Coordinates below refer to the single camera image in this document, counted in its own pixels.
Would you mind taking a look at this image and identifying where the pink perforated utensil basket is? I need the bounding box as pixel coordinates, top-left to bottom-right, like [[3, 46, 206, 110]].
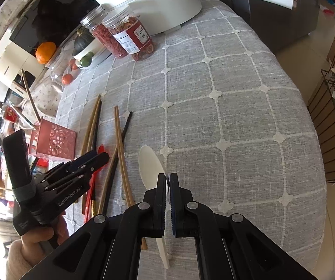
[[28, 118, 77, 162]]

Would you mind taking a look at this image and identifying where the wooden chopstick pair member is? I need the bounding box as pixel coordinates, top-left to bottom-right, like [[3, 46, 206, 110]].
[[81, 95, 101, 155]]

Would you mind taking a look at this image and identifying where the red plastic spoon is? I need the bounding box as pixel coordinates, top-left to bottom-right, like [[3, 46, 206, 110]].
[[84, 144, 106, 222]]

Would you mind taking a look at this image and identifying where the black chopstick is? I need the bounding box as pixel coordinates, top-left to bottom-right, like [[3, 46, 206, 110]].
[[97, 112, 132, 215]]

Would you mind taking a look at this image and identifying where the white plastic spoon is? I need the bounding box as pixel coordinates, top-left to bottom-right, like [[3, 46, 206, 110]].
[[138, 145, 170, 269]]

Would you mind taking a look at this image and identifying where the left hand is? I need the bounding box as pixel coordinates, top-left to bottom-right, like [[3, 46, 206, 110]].
[[21, 216, 69, 266]]

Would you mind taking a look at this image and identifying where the cherry print cloth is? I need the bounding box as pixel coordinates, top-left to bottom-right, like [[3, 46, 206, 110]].
[[31, 83, 61, 122]]

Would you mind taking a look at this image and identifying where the white air fryer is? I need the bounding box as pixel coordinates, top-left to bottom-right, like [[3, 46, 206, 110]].
[[0, 42, 47, 97]]

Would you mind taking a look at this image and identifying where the white bowl stack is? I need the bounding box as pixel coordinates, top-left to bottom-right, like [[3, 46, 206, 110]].
[[73, 38, 104, 69]]

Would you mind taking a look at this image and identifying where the orange fruit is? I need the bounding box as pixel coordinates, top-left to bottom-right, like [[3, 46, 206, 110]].
[[35, 42, 57, 64]]

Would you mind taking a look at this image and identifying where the grey checked tablecloth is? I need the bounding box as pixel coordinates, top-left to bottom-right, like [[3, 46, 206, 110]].
[[56, 0, 326, 270]]

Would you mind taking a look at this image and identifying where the dark green squash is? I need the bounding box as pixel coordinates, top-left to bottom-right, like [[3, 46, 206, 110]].
[[72, 27, 95, 56]]

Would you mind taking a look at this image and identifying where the jar with red label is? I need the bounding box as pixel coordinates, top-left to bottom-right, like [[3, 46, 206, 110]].
[[102, 4, 155, 61]]

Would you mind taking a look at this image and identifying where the jar of red goji berries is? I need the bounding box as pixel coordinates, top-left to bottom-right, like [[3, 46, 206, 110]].
[[80, 6, 128, 58]]

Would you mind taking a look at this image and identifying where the black microwave oven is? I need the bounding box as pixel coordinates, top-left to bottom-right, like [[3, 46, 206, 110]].
[[10, 0, 97, 56]]

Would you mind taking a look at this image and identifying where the dark grey refrigerator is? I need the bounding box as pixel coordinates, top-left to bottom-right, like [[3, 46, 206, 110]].
[[219, 0, 319, 53]]

